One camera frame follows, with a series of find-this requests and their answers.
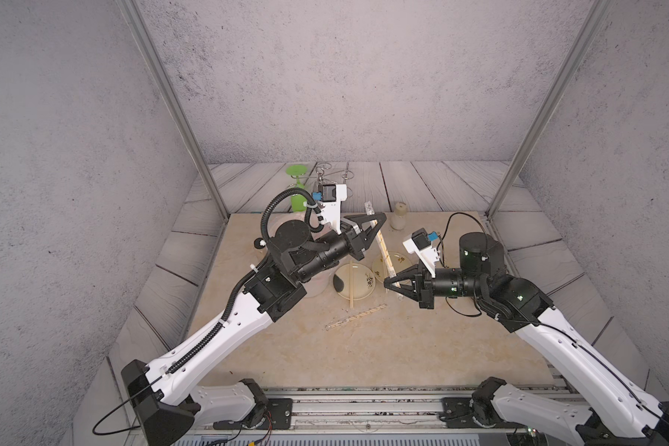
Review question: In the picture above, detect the aluminium frame post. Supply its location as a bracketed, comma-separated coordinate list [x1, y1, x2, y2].
[485, 0, 613, 220]
[116, 0, 230, 220]

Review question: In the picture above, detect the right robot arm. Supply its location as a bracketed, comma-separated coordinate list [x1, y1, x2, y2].
[384, 230, 669, 445]

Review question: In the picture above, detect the right aluminium frame post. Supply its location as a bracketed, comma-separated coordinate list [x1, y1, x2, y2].
[485, 0, 613, 220]

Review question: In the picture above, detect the white shaker bottle beige cap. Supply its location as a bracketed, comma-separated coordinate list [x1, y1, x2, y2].
[390, 202, 408, 230]

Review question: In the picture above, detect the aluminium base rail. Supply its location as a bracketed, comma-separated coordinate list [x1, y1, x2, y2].
[233, 387, 562, 445]

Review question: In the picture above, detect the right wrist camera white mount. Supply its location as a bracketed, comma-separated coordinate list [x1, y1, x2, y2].
[403, 228, 440, 278]

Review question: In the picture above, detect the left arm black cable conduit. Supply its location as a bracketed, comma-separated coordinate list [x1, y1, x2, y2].
[259, 187, 324, 246]

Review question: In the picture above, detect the chrome cup holder stand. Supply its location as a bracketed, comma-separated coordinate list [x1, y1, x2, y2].
[311, 162, 355, 203]

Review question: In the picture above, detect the bamboo chopsticks pair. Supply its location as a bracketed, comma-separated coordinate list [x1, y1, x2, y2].
[373, 230, 397, 282]
[349, 262, 354, 308]

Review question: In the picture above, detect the cream plate with dark patch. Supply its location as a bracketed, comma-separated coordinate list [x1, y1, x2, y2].
[333, 262, 376, 302]

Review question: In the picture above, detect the wrapped chopsticks left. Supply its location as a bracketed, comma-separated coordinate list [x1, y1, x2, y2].
[325, 304, 388, 331]

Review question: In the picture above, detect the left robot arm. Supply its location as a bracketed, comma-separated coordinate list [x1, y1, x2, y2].
[122, 213, 387, 445]

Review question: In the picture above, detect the left aluminium frame post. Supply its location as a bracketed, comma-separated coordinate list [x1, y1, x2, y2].
[116, 0, 230, 220]

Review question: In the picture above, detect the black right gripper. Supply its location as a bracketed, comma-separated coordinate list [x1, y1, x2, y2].
[385, 260, 489, 310]

